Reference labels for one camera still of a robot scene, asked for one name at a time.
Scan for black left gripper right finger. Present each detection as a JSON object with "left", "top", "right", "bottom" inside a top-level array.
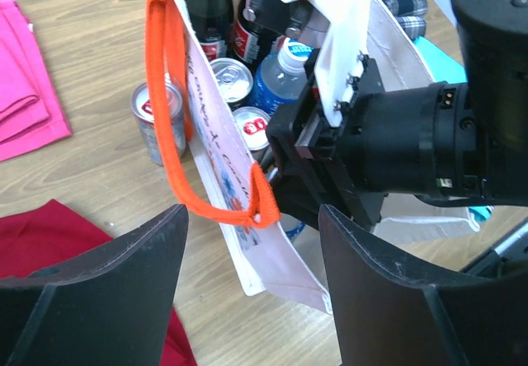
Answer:
[{"left": 318, "top": 205, "right": 527, "bottom": 365}]

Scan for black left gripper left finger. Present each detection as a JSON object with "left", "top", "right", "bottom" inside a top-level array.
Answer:
[{"left": 1, "top": 204, "right": 189, "bottom": 365}]

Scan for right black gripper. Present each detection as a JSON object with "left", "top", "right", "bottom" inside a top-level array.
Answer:
[{"left": 266, "top": 49, "right": 385, "bottom": 231}]

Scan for silver can front table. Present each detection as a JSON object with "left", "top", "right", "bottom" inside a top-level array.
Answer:
[{"left": 233, "top": 106, "right": 271, "bottom": 162}]

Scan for clear water bottle blue label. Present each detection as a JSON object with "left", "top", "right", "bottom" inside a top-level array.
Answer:
[{"left": 249, "top": 38, "right": 314, "bottom": 115}]

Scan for beige canvas tote bag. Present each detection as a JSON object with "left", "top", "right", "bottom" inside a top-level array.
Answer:
[{"left": 145, "top": 0, "right": 480, "bottom": 315}]

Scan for black can front table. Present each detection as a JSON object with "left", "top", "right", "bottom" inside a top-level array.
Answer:
[{"left": 210, "top": 58, "right": 253, "bottom": 110}]

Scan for silver can red tab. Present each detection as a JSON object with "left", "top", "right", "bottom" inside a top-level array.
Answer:
[{"left": 130, "top": 77, "right": 187, "bottom": 167}]

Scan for cola glass bottle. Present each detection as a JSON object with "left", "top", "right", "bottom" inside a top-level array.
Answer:
[{"left": 185, "top": 0, "right": 233, "bottom": 61}]

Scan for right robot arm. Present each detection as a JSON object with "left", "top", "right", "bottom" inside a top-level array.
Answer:
[{"left": 266, "top": 0, "right": 527, "bottom": 229}]

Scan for red folded cloth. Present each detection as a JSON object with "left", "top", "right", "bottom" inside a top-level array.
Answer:
[{"left": 1, "top": 200, "right": 196, "bottom": 365}]

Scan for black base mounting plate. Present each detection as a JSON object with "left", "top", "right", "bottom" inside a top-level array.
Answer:
[{"left": 461, "top": 218, "right": 527, "bottom": 279}]

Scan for teal folded shorts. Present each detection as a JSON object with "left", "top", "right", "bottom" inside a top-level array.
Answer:
[{"left": 413, "top": 36, "right": 494, "bottom": 223}]

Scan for pink folded cloth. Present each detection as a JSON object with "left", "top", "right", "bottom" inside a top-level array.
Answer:
[{"left": 1, "top": 0, "right": 72, "bottom": 161}]

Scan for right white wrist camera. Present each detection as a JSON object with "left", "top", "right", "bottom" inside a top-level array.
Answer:
[{"left": 243, "top": 0, "right": 375, "bottom": 128}]

